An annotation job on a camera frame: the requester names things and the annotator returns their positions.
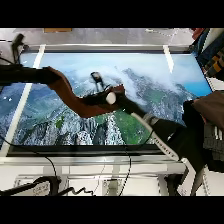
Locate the brown pants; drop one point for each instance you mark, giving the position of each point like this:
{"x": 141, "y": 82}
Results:
{"x": 71, "y": 96}

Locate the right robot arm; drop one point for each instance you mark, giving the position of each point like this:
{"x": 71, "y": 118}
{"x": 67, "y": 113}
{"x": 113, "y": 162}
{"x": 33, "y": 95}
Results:
{"x": 166, "y": 136}

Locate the heap of clothes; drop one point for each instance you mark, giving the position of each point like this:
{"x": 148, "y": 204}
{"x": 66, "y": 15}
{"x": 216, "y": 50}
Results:
{"x": 211, "y": 55}

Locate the dark brown garment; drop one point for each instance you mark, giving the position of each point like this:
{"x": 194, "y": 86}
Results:
{"x": 211, "y": 106}

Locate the grey striped garment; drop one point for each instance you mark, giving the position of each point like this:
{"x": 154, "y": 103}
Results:
{"x": 213, "y": 138}

